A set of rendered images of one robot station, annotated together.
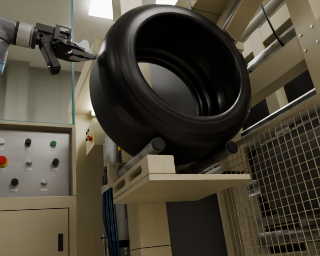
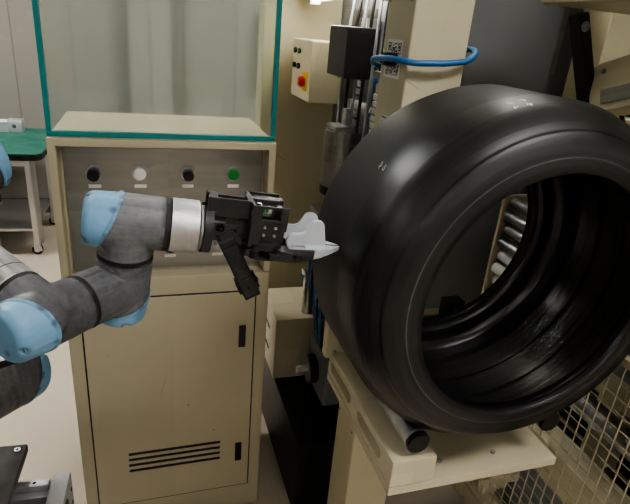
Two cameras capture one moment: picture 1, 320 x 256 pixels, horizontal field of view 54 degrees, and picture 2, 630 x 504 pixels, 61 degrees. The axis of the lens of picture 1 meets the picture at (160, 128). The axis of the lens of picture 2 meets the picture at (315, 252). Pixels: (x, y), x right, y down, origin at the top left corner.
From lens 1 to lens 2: 0.99 m
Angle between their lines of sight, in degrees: 45
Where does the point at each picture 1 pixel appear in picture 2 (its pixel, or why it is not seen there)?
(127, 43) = (411, 293)
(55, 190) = not seen: hidden behind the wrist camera
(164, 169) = (416, 478)
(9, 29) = (151, 243)
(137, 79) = (410, 369)
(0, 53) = (139, 293)
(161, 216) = not seen: hidden behind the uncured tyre
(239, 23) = not seen: outside the picture
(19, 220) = (182, 309)
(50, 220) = (228, 308)
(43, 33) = (225, 220)
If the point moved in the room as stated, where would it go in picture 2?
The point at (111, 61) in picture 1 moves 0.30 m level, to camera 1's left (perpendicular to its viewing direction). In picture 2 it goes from (366, 321) to (173, 290)
